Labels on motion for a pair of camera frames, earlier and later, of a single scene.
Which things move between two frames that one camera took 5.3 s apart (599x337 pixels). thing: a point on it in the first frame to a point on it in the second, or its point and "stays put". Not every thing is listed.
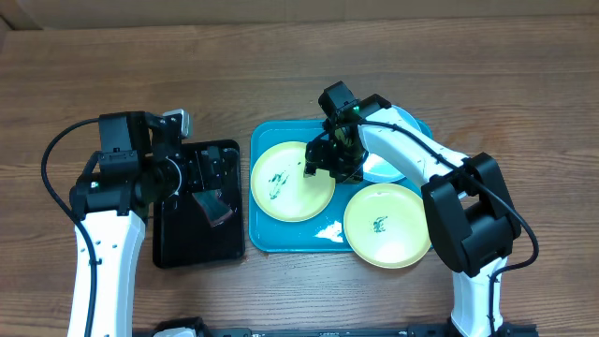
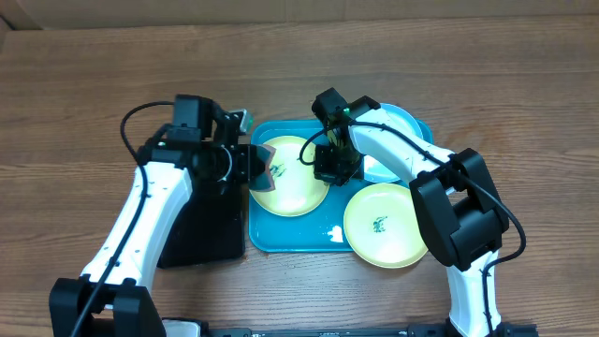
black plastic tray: [183, 237] stays put
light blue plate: [379, 169] stays put
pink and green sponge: [216, 207] to [260, 158]
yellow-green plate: [386, 226] stays put
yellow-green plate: [281, 189] stays put
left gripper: [220, 174] to [243, 173]
